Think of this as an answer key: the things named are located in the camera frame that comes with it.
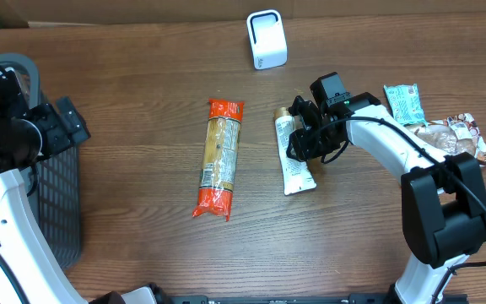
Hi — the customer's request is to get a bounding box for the white tube with gold cap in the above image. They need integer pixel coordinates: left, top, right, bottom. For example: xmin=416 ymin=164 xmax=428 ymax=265
xmin=273 ymin=107 xmax=316 ymax=196

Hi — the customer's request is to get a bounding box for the teal wipes packet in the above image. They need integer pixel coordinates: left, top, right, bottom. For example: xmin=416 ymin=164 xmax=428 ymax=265
xmin=383 ymin=84 xmax=427 ymax=125

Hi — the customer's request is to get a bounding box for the orange spaghetti package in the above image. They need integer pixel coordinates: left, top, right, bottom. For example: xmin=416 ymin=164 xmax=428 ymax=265
xmin=192 ymin=99 xmax=245 ymax=220

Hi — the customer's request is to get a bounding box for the brown white granola pouch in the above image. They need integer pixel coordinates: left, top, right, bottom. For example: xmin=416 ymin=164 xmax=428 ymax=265
xmin=407 ymin=113 xmax=486 ymax=166

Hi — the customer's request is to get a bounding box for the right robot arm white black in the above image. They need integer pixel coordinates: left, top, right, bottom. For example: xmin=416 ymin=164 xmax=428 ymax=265
xmin=284 ymin=73 xmax=486 ymax=303

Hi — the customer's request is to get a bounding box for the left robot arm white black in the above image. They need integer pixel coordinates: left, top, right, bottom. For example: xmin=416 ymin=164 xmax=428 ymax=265
xmin=0 ymin=63 xmax=90 ymax=303

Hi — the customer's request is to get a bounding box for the white barcode scanner stand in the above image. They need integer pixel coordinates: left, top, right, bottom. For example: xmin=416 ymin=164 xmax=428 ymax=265
xmin=246 ymin=9 xmax=288 ymax=70

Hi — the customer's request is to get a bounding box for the grey plastic shopping basket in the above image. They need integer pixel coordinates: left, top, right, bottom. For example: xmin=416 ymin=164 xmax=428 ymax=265
xmin=0 ymin=53 xmax=82 ymax=269

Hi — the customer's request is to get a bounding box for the black rail at table edge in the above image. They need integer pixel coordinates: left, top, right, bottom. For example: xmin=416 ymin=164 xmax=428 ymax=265
xmin=156 ymin=293 xmax=400 ymax=304

